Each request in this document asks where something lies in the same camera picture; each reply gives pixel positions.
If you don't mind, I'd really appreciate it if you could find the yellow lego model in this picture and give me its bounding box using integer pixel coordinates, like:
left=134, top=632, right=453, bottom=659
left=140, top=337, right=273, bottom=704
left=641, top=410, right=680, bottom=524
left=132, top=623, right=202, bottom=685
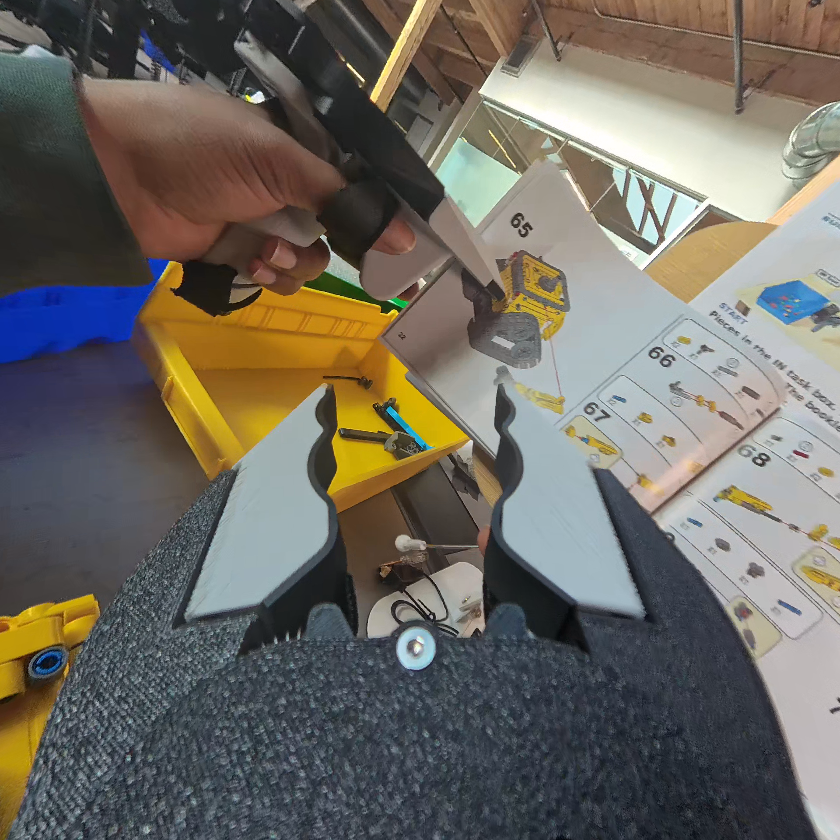
left=0, top=592, right=101, bottom=821

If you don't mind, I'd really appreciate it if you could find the silver ventilation duct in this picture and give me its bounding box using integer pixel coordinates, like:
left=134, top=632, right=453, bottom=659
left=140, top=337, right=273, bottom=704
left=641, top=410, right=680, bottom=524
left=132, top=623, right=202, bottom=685
left=781, top=101, right=840, bottom=188

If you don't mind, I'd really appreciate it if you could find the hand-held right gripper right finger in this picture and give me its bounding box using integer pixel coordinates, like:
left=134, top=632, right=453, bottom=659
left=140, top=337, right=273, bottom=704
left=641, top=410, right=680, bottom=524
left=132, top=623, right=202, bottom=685
left=484, top=382, right=647, bottom=621

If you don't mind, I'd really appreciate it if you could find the blue plastic bin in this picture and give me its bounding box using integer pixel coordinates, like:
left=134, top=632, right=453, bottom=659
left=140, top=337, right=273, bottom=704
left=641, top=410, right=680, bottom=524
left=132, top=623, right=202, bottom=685
left=0, top=259, right=172, bottom=365

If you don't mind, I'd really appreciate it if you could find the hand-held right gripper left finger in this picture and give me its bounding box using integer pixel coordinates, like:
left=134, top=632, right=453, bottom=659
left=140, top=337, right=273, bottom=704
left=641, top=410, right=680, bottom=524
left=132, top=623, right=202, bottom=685
left=184, top=384, right=345, bottom=623

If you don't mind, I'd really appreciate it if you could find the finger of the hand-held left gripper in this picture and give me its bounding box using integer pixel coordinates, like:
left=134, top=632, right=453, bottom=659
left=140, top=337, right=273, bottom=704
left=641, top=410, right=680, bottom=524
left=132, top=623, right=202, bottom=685
left=428, top=196, right=508, bottom=304

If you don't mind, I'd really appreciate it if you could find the black lego beam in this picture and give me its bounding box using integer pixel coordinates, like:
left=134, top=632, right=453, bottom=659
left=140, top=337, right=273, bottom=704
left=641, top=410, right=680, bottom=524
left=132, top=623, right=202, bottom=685
left=338, top=427, right=421, bottom=460

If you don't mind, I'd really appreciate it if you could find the wooden book stand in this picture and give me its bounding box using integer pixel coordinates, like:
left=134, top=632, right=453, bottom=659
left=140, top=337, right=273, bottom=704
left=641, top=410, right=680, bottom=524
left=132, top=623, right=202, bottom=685
left=472, top=174, right=840, bottom=506

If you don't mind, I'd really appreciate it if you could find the yellow plastic bin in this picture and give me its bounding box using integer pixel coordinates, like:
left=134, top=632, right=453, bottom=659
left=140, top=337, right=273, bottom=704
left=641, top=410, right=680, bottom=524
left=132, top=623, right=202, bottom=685
left=131, top=261, right=470, bottom=513

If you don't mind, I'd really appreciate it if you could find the lego instruction booklet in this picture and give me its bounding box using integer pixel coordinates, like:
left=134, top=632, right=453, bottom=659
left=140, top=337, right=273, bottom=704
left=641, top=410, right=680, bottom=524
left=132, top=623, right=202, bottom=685
left=379, top=161, right=840, bottom=808

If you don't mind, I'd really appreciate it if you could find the white task instruction sheet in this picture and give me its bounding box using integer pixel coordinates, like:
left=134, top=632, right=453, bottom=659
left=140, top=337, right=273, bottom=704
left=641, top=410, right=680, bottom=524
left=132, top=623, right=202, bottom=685
left=689, top=174, right=840, bottom=434

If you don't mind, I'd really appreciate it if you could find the thin black cable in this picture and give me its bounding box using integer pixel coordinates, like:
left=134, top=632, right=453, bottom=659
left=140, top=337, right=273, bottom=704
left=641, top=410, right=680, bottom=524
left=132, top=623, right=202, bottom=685
left=390, top=571, right=460, bottom=637

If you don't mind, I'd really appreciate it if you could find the green plastic bin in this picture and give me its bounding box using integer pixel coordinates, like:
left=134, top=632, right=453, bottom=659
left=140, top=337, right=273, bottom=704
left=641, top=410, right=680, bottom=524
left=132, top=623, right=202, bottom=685
left=308, top=272, right=401, bottom=312

